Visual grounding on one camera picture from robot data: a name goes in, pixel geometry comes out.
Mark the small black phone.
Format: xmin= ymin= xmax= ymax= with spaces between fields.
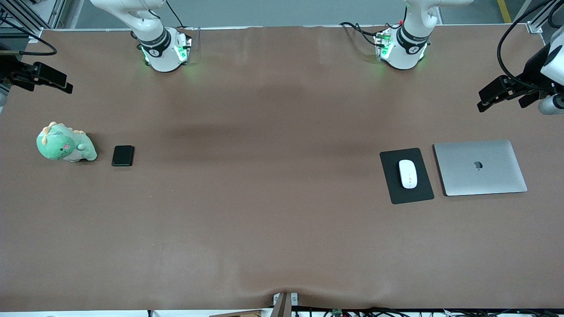
xmin=111 ymin=145 xmax=134 ymax=167

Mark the white computer mouse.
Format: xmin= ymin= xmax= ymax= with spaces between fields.
xmin=399 ymin=159 xmax=418 ymax=189

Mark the black mouse pad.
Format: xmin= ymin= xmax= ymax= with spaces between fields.
xmin=380 ymin=147 xmax=435 ymax=205

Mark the green dinosaur plush toy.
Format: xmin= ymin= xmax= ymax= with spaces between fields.
xmin=36 ymin=122 xmax=98 ymax=162

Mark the silver closed laptop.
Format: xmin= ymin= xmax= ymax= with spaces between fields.
xmin=433 ymin=140 xmax=528 ymax=196

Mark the brown table cover mat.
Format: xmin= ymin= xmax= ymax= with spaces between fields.
xmin=0 ymin=24 xmax=564 ymax=312

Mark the aluminium frame profile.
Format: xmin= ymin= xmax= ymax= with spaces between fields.
xmin=42 ymin=0 xmax=67 ymax=29
xmin=527 ymin=0 xmax=564 ymax=34

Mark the black right arm base cable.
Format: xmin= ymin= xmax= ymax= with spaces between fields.
xmin=165 ymin=0 xmax=184 ymax=29

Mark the black arm base cable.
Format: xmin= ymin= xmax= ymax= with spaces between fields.
xmin=165 ymin=0 xmax=184 ymax=29
xmin=339 ymin=22 xmax=399 ymax=32
xmin=352 ymin=24 xmax=380 ymax=47

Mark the black left arm base cable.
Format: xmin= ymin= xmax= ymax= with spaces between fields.
xmin=339 ymin=22 xmax=399 ymax=32
xmin=352 ymin=24 xmax=380 ymax=47

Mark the metal table edge bracket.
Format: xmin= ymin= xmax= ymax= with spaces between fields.
xmin=273 ymin=292 xmax=299 ymax=307

